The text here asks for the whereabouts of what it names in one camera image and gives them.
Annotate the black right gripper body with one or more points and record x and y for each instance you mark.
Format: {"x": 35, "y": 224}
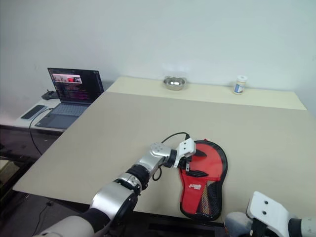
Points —
{"x": 260, "y": 229}

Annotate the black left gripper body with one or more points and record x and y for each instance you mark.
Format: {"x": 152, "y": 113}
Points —
{"x": 184, "y": 165}

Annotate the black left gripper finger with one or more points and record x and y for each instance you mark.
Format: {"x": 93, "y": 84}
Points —
{"x": 200, "y": 153}
{"x": 197, "y": 173}

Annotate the red paddle case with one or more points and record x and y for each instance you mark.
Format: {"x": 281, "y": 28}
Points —
{"x": 191, "y": 197}

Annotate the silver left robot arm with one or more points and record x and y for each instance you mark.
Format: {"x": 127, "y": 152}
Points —
{"x": 113, "y": 200}

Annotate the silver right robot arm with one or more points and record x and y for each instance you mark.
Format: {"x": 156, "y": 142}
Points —
{"x": 307, "y": 227}

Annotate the grey rounded shape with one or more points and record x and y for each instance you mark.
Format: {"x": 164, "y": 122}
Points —
{"x": 237, "y": 222}

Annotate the steel bowl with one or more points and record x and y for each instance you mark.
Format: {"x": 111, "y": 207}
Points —
{"x": 174, "y": 83}

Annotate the white plastic bottle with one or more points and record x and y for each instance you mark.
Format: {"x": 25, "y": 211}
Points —
{"x": 240, "y": 86}

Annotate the beige robot torso shell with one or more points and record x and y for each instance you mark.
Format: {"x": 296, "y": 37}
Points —
{"x": 69, "y": 227}

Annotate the open grey laptop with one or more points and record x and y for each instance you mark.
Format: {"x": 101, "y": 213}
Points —
{"x": 74, "y": 86}

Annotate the black game controller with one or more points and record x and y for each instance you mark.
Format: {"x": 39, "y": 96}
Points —
{"x": 49, "y": 95}

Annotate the black flat phone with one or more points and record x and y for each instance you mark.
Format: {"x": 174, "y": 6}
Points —
{"x": 33, "y": 111}

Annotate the white side table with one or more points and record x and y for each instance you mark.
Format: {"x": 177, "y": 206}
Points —
{"x": 22, "y": 122}

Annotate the black low bench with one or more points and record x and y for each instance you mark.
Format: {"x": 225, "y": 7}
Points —
{"x": 14, "y": 143}

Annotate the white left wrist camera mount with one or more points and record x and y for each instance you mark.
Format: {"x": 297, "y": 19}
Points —
{"x": 185, "y": 148}

